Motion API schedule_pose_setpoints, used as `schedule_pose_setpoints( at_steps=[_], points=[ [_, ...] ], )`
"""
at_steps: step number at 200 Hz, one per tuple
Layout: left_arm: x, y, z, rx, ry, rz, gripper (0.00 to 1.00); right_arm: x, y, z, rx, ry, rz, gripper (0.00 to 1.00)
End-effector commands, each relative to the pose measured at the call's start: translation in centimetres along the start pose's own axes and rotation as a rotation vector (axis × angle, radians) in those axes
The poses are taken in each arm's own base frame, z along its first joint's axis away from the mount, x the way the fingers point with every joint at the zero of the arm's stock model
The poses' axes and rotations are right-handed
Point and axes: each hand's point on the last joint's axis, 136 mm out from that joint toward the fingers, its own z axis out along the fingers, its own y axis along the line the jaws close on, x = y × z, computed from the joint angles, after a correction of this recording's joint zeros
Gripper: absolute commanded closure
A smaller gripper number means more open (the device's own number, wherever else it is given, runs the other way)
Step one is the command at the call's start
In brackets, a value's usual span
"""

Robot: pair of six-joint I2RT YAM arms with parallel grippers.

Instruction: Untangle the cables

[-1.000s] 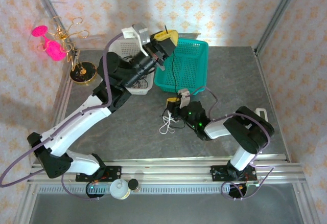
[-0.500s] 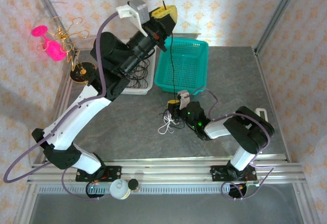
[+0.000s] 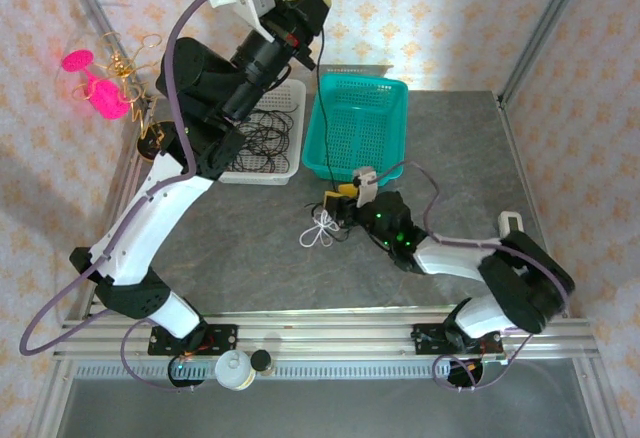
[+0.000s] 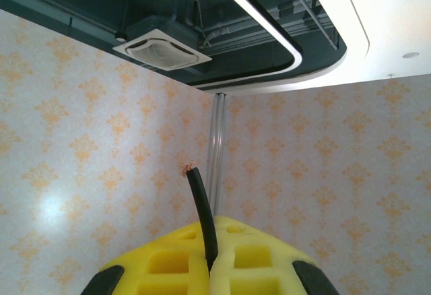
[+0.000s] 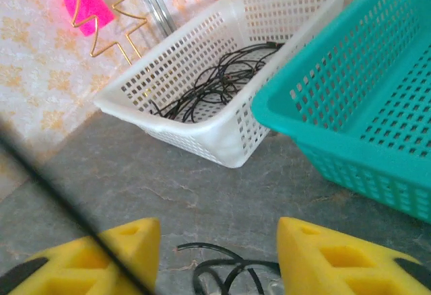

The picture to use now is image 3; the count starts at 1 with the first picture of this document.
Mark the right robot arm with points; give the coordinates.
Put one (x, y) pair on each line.
(450, 258)

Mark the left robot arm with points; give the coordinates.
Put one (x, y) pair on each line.
(150, 218)

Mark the teal perforated plastic basket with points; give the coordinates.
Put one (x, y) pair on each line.
(360, 123)

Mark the white perforated plastic basket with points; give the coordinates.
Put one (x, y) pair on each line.
(280, 95)

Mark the pink wine glass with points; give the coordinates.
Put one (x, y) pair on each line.
(107, 100)

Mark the small black capped bottle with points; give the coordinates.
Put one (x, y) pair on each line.
(260, 360)

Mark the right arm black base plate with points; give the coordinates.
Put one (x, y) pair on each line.
(425, 338)

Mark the aluminium side rail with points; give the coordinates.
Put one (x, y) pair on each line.
(125, 178)
(525, 168)

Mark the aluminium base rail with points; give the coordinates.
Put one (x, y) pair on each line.
(325, 333)

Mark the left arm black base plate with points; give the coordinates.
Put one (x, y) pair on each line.
(225, 338)

